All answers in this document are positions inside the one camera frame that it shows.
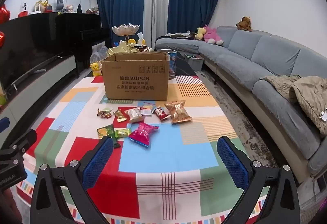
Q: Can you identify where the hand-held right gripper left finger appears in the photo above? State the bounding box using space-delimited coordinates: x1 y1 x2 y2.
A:
30 136 114 224

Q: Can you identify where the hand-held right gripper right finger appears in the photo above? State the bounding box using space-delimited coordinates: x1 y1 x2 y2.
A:
217 136 300 224

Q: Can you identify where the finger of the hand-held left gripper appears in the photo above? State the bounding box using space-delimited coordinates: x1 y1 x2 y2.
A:
0 117 10 133
0 128 37 159

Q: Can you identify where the green snack packet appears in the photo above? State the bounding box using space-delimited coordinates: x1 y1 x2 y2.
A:
96 124 115 140

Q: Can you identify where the small yellow-green snack packet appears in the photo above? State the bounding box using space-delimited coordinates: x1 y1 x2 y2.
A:
114 127 131 138

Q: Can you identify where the multicolour foil candy packet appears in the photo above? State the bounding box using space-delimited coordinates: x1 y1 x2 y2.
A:
97 108 113 119

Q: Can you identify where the gold snack packet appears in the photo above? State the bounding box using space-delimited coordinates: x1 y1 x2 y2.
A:
114 110 128 122

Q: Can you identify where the pink snack packet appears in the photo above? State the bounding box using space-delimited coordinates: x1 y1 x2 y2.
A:
128 122 159 148

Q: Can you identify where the clear red-trimmed pastry packet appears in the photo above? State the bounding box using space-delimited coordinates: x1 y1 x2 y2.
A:
124 107 146 123

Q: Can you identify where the bronze snack packet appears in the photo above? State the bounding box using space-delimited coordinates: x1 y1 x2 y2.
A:
164 100 193 125

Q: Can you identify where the brown cardboard box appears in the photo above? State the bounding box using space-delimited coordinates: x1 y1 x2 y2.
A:
101 52 170 101

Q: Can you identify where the grey patterned rug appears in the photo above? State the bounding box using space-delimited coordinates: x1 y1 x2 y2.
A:
197 71 315 214

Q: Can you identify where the colourful checked tablecloth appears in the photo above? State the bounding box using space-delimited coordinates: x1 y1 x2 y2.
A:
16 74 271 224

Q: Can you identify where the grey television cabinet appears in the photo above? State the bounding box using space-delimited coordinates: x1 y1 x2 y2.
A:
0 54 78 132

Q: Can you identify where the black television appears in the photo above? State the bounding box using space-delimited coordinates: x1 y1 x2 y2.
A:
0 13 64 92

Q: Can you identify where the red snack packet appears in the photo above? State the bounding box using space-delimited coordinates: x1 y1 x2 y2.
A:
151 106 171 122

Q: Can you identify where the yellow bear toy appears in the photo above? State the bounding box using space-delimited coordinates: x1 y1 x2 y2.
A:
89 62 101 77

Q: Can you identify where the beige quilted jacket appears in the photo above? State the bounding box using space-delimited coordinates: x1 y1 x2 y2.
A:
261 74 327 136

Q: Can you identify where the grey sectional sofa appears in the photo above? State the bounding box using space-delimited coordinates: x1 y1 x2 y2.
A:
155 25 327 184

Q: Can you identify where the grey storage bin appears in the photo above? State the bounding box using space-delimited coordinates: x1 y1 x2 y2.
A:
184 53 205 71

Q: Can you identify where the clear plastic bag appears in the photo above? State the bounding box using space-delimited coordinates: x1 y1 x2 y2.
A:
90 43 109 66

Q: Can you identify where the blue printed snack tub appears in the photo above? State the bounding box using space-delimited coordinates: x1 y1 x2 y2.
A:
156 49 177 80

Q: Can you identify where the gold ridged candy tray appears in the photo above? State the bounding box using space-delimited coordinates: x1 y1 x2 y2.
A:
107 43 140 56

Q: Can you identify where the black upright piano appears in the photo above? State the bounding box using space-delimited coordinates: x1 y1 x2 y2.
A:
55 12 111 79

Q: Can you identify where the yellow tissue holder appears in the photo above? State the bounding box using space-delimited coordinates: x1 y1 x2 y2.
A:
128 32 146 47

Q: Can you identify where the pink plush toy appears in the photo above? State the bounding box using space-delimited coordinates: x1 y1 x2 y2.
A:
203 25 224 46

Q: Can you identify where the white tiered shell fruit stand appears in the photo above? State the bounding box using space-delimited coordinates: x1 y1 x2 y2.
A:
112 23 154 53

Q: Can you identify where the brown white cloth pile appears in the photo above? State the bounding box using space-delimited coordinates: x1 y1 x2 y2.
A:
166 31 197 39

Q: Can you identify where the brown plush toy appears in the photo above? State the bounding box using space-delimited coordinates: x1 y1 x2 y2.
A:
236 16 252 31

